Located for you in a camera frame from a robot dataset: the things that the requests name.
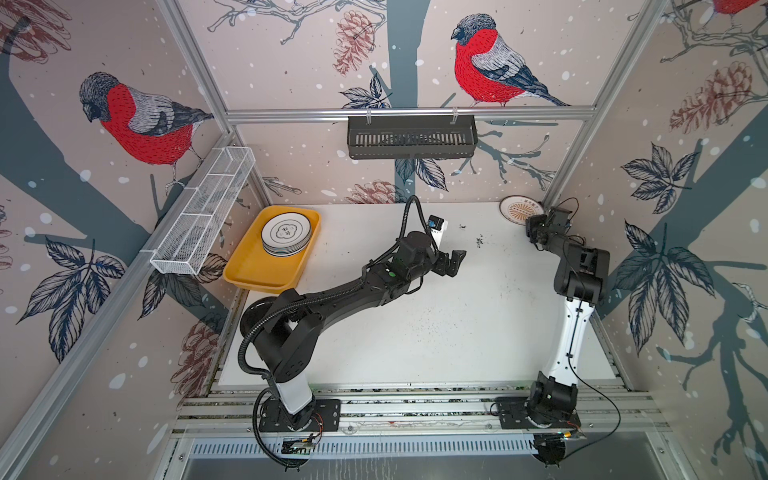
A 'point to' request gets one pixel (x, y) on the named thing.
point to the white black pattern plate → (286, 234)
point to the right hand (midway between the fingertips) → (527, 221)
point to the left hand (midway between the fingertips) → (454, 247)
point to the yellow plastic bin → (251, 266)
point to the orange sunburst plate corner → (518, 208)
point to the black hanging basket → (406, 140)
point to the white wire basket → (183, 244)
